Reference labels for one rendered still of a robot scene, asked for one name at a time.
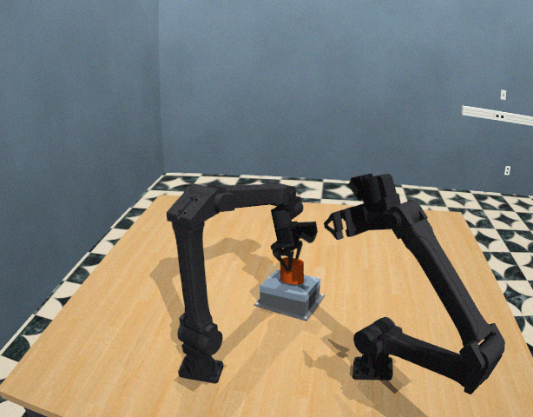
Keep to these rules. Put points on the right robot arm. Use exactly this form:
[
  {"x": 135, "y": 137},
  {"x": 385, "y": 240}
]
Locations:
[{"x": 409, "y": 222}]

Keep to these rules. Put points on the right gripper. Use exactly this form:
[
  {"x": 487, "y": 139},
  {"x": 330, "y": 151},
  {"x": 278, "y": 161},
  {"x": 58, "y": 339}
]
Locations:
[{"x": 353, "y": 228}]

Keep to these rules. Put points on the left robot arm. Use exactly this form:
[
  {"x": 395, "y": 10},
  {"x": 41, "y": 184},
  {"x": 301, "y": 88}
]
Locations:
[{"x": 188, "y": 223}]

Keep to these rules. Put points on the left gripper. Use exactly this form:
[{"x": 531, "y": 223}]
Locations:
[{"x": 285, "y": 252}]

